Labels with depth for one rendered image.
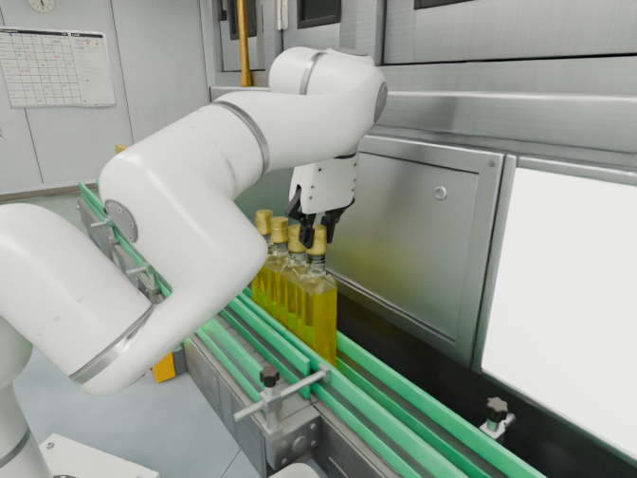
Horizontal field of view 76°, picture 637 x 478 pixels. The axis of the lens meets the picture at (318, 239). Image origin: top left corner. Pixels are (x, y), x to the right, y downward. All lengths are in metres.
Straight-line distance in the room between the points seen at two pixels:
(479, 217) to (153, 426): 0.75
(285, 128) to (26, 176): 6.17
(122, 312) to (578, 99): 0.51
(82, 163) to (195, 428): 5.80
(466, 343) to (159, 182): 0.53
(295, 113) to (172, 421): 0.73
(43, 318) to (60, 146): 6.15
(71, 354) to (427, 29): 0.63
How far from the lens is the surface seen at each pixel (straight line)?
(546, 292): 0.61
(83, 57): 6.50
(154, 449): 0.94
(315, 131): 0.41
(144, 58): 6.68
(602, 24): 0.60
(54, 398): 1.14
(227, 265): 0.32
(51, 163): 6.51
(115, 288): 0.37
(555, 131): 0.57
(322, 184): 0.62
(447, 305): 0.70
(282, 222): 0.77
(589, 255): 0.57
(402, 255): 0.74
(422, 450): 0.62
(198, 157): 0.34
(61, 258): 0.37
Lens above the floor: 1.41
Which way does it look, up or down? 21 degrees down
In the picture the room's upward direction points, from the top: straight up
